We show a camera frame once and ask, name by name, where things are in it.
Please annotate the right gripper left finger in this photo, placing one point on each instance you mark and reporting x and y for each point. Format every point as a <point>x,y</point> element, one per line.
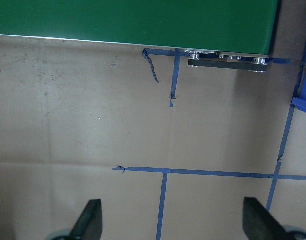
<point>89,224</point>

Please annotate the green conveyor belt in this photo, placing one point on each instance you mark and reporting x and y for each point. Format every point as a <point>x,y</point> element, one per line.
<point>239,30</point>

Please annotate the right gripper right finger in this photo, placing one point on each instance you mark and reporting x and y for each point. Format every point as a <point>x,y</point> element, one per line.
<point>258,223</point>

